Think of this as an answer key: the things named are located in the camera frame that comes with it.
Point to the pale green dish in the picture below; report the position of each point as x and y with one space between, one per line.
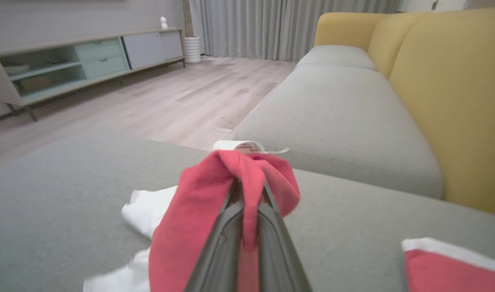
17 69

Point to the narrow yellow sofa back cushion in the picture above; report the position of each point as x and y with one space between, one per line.
389 40

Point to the long grey sofa seat cushion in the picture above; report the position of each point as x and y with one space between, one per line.
336 121

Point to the large grey sofa ottoman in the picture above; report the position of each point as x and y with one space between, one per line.
69 194

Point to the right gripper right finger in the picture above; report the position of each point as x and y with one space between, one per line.
277 259

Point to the red basketball jersey white trim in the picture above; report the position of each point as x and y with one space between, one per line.
190 227

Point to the red basketball shorts white stripe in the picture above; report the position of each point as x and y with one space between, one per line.
446 271

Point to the small white figurine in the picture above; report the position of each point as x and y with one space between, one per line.
163 23

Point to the long low media cabinet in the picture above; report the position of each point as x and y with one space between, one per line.
146 48

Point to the short grey sofa seat cushion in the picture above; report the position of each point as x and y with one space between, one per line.
336 56

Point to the brown box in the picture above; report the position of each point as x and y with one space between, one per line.
34 84

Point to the grey pleated curtain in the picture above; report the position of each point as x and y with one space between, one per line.
271 26

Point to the brown wooden trunk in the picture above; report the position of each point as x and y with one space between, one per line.
187 18

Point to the yellow sofa armrest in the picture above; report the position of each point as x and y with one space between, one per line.
344 28

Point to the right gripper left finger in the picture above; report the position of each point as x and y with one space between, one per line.
221 259

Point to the white ribbed cylinder pot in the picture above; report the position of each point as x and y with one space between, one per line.
192 49

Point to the wide yellow sofa back cushion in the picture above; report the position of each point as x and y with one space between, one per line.
458 101

